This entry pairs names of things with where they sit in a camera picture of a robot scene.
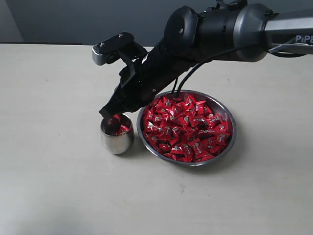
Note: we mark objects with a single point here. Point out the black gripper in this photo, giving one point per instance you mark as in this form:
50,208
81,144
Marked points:
152,74

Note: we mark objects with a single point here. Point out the red candy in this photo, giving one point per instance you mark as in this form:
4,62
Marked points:
117,129
149,127
182,153
114,120
193,121
221,138
189,102

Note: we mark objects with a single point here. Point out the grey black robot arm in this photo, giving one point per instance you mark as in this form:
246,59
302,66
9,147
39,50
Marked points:
236,31

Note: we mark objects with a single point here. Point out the metal bowl of red candies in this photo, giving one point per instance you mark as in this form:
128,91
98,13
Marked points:
217,106

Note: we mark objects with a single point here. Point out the stainless steel cup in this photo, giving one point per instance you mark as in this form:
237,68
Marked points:
118,145

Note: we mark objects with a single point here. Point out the red wrapped candy top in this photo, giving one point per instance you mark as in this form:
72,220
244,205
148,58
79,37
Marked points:
189,102

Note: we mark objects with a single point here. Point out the red wrapped candy front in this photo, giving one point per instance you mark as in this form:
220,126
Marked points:
182,153

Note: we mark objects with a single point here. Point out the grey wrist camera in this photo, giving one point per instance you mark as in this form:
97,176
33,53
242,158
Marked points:
113,49

